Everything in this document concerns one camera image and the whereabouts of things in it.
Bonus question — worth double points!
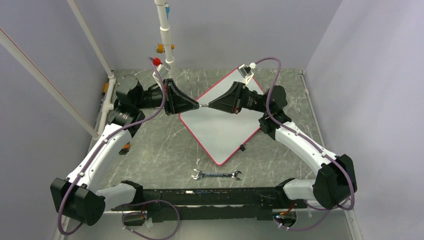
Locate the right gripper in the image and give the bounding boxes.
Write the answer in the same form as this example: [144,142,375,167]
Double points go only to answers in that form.
[208,81,270,115]

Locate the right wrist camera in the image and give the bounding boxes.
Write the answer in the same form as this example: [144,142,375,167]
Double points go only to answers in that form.
[237,62,257,85]

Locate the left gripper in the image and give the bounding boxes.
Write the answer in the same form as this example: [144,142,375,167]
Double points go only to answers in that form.
[134,78,199,116]

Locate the pink framed whiteboard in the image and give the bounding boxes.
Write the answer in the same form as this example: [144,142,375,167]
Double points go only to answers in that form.
[179,69,263,166]

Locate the silver open end wrench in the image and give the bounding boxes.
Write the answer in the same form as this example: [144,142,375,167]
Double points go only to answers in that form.
[191,169,243,181]

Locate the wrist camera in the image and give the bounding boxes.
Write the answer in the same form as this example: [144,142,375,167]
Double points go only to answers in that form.
[150,57,171,82]
[237,62,257,85]

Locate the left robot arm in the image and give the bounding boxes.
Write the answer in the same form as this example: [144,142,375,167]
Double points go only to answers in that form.
[50,78,201,229]

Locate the orange black hex key set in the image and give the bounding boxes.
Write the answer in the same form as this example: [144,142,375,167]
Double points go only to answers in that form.
[119,143,131,155]

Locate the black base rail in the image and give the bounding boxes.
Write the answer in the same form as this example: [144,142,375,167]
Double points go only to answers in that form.
[114,187,307,223]

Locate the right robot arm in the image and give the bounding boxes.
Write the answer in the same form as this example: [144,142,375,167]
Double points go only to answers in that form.
[208,81,358,211]

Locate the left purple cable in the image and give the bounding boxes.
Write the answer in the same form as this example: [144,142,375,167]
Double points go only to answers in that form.
[57,56,181,240]

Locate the white PVC pipe frame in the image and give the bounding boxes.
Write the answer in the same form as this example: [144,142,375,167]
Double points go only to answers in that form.
[0,0,181,140]

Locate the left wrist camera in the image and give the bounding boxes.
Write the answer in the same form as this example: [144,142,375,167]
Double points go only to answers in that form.
[150,57,171,82]

